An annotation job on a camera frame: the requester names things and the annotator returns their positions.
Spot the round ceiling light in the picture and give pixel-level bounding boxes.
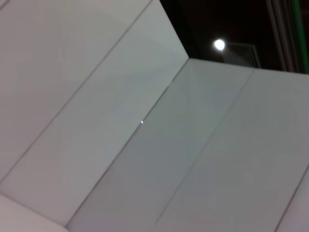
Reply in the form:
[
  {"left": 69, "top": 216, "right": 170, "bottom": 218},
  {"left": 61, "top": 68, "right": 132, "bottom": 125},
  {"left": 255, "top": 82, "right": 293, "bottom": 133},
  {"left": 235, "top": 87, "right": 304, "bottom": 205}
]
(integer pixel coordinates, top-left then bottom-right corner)
[{"left": 213, "top": 39, "right": 226, "bottom": 51}]

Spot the ceiling air vent grille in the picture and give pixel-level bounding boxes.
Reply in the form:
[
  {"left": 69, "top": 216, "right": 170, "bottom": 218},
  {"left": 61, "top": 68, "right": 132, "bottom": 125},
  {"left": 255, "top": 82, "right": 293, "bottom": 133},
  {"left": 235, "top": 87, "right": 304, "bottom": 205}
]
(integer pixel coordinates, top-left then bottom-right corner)
[{"left": 223, "top": 43, "right": 262, "bottom": 69}]

